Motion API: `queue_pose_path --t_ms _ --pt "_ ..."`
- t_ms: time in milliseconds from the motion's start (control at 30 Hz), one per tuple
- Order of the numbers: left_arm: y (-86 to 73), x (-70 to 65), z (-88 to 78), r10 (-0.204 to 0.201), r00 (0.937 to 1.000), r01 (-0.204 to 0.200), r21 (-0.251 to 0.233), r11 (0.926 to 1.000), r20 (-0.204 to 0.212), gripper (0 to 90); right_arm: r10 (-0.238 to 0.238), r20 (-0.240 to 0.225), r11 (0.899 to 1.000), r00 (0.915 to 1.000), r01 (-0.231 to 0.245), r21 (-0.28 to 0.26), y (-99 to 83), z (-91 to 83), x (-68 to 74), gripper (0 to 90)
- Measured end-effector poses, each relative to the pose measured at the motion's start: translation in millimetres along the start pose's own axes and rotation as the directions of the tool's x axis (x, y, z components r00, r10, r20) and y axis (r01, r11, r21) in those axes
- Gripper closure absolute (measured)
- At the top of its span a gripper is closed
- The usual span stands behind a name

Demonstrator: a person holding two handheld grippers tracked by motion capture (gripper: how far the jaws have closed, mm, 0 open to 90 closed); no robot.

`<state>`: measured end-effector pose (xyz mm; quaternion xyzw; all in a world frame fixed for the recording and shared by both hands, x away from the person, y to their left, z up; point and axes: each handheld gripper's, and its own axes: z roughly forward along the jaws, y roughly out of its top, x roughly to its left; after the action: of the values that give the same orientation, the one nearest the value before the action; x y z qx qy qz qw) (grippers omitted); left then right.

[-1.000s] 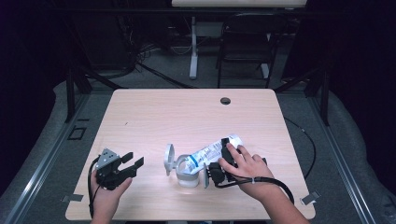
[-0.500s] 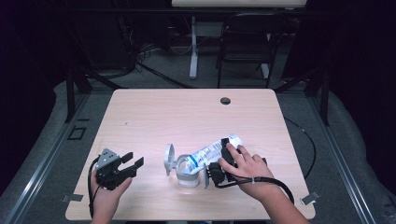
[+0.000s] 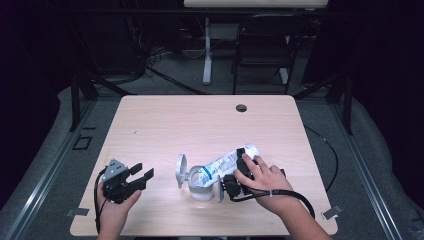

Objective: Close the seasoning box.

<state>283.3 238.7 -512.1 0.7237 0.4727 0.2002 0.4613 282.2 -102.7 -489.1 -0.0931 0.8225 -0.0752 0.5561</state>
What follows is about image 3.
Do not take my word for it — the white desk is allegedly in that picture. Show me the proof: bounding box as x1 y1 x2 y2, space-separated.
183 0 330 86

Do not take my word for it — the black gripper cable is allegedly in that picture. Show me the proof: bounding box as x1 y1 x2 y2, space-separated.
229 187 316 220
93 167 110 235

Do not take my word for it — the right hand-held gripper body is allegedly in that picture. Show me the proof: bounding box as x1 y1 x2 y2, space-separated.
216 159 255 204

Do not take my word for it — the aluminium floor rail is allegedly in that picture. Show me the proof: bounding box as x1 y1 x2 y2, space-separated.
329 102 404 240
2 99 98 240

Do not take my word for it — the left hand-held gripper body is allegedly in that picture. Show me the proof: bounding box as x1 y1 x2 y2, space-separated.
101 158 143 205

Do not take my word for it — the grey tape strip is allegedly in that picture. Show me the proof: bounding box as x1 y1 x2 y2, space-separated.
65 207 91 218
321 203 345 221

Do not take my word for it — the person's left hand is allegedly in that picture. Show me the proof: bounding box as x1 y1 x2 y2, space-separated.
95 188 143 240

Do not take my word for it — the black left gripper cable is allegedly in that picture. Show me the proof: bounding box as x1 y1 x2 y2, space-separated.
93 167 110 235

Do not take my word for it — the black metal frame stand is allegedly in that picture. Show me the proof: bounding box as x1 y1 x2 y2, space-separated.
293 64 355 136
68 64 135 133

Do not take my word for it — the clear plastic jug white lid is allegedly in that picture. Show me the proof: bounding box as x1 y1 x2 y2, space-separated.
175 153 216 202

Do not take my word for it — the blue white powder bag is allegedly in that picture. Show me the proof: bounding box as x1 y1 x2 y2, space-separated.
194 142 261 189

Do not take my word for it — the thin black floor cable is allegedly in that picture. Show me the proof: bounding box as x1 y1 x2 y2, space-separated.
303 125 340 191

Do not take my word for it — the person's right hand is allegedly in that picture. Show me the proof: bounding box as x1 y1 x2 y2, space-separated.
232 152 297 215

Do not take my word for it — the black folding chair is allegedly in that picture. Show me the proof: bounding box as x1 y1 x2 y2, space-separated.
231 13 310 96

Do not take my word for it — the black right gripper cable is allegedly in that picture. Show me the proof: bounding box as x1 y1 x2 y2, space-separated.
229 187 316 220

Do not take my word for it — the thick black floor cable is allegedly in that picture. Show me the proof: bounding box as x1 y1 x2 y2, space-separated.
145 65 209 96

